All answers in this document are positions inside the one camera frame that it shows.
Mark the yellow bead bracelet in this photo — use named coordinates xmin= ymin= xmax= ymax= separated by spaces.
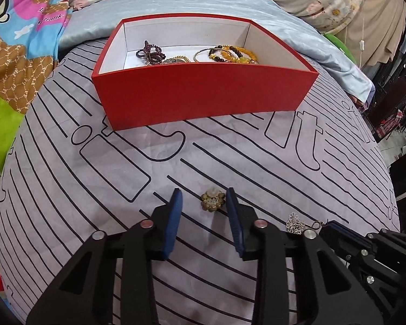
xmin=219 ymin=44 xmax=259 ymax=66

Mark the thin gold bangle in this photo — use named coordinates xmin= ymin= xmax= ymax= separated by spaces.
xmin=193 ymin=47 xmax=236 ymax=63

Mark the red cardboard box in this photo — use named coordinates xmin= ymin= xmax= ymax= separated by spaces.
xmin=91 ymin=13 xmax=318 ymax=130

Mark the dark brown bead bracelet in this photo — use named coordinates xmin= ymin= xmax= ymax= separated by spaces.
xmin=207 ymin=45 xmax=244 ymax=63

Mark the white cord switch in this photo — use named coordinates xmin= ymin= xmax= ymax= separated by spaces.
xmin=359 ymin=40 xmax=365 ymax=51

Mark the colourful monkey cartoon blanket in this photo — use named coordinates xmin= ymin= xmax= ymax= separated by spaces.
xmin=0 ymin=0 xmax=71 ymax=296

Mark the beige curtain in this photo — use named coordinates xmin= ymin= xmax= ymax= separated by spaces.
xmin=336 ymin=0 xmax=406 ymax=68

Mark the light blue quilt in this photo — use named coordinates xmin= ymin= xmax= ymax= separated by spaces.
xmin=58 ymin=0 xmax=375 ymax=102

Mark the grey lined bedsheet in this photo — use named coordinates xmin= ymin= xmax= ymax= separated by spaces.
xmin=0 ymin=40 xmax=400 ymax=324

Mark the gold flower brooch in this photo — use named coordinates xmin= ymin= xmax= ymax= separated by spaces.
xmin=201 ymin=188 xmax=226 ymax=212

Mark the gold bead bracelet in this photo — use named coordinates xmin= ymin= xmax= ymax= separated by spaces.
xmin=162 ymin=55 xmax=191 ymax=66

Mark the green plastic object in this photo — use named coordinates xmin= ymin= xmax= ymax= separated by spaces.
xmin=323 ymin=33 xmax=356 ymax=64

